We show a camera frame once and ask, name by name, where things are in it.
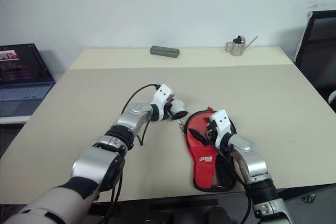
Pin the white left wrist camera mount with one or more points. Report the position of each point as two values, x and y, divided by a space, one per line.
162 95

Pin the black office chair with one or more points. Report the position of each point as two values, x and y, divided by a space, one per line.
317 51

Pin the grey rectangular box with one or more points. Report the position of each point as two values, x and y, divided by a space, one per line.
165 51

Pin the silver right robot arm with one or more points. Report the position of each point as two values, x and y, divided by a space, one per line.
252 166

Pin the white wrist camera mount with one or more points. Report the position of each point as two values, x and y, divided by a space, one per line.
162 95
223 123

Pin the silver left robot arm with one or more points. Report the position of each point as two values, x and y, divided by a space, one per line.
99 155

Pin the black and red paddle case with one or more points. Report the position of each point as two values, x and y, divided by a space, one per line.
207 166

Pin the open grey laptop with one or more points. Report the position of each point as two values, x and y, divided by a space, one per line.
23 77

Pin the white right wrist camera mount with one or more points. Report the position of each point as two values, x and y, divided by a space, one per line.
223 123

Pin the dark rounded shape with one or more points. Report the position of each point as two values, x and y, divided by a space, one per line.
219 214

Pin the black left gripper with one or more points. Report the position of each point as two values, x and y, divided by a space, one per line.
164 112

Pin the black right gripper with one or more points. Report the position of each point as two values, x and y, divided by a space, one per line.
211 132

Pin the steel watering can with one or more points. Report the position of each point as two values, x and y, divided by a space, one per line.
237 47

